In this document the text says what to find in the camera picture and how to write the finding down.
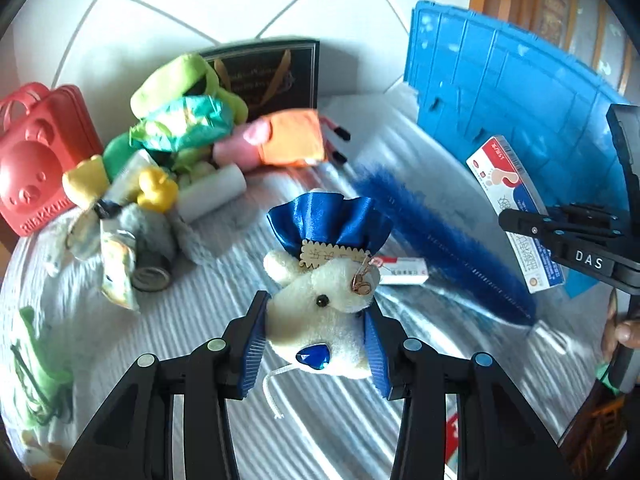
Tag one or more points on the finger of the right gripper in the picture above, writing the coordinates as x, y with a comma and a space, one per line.
525, 223

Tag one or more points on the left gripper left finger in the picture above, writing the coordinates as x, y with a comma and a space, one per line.
130, 436

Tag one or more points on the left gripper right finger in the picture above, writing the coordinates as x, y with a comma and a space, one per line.
500, 435

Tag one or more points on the red white blue medicine box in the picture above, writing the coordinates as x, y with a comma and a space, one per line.
520, 209

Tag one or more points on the printed tissue pack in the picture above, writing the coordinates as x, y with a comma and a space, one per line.
118, 255

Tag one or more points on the white plush bear blue bag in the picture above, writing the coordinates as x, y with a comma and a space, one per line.
327, 280

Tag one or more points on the person right hand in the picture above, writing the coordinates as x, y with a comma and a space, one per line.
615, 334

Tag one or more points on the blue feather duster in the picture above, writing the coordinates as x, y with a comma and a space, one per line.
461, 259

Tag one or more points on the striped grey cloth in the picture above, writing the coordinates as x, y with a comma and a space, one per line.
294, 425

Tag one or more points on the small red white box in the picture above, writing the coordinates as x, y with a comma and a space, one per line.
401, 271

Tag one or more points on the blue plastic crate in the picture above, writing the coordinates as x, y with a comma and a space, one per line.
527, 119

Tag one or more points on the grey fluffy plush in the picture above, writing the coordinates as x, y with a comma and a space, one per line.
165, 234

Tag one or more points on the yellow rubber duck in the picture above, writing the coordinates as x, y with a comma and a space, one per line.
157, 191

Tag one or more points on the pink pig plush orange dress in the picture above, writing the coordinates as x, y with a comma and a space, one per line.
287, 138

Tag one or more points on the yellow green plush toy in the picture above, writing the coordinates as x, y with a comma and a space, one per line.
87, 182

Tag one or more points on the black gift box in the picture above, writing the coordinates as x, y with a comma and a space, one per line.
269, 74

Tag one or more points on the red Rilakkuma case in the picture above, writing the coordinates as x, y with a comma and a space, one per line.
44, 133

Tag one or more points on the teal green snack bag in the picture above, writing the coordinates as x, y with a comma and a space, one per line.
187, 122

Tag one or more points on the green frog plush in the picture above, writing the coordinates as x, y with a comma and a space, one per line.
188, 75

